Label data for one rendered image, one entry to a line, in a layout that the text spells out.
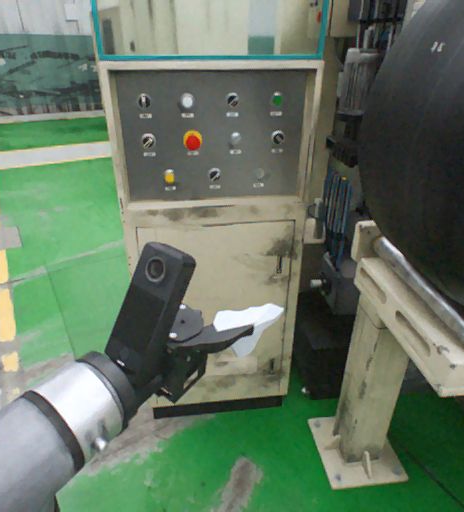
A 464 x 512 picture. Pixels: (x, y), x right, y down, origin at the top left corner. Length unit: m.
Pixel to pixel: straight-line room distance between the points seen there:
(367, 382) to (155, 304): 1.03
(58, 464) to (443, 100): 0.54
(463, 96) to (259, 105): 0.66
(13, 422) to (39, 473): 0.04
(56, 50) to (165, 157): 8.22
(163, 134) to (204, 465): 1.12
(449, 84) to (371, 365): 0.87
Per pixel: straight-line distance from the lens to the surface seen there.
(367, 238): 0.95
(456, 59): 0.58
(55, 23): 9.37
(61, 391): 0.34
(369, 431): 1.49
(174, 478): 1.55
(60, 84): 9.31
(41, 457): 0.32
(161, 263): 0.34
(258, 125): 1.13
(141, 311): 0.35
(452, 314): 0.76
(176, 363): 0.38
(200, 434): 1.63
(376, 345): 1.21
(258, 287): 1.28
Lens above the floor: 1.31
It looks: 29 degrees down
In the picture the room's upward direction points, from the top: straight up
